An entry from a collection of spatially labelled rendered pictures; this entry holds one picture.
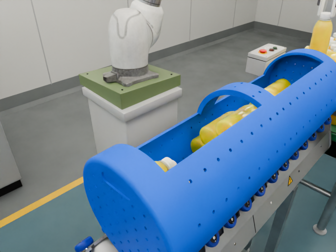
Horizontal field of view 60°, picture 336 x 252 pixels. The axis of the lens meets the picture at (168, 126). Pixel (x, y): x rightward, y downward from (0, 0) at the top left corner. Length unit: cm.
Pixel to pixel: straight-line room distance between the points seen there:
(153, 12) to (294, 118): 79
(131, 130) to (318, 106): 69
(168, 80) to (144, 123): 21
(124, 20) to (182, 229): 86
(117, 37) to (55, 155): 166
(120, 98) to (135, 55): 19
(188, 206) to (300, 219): 171
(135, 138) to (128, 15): 49
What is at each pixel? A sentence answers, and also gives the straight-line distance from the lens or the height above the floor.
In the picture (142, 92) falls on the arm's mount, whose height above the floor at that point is 104.
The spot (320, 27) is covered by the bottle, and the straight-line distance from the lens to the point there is 127.
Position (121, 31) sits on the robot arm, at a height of 126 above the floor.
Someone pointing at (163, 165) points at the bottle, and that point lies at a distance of 69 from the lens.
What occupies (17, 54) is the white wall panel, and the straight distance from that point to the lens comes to 339.
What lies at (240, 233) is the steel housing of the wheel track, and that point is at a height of 89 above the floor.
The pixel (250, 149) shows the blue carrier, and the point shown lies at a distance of 66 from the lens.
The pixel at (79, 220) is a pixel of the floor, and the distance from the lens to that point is 209.
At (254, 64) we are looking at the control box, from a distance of 149.
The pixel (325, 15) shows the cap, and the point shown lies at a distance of 127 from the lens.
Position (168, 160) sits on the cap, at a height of 111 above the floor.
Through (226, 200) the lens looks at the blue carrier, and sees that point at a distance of 61.
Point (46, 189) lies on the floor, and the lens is 238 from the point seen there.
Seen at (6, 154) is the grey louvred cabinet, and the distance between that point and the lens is 224.
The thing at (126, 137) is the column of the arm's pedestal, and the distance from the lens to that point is 121.
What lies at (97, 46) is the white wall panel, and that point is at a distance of 376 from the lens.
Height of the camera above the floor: 157
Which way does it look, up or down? 33 degrees down
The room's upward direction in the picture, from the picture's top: straight up
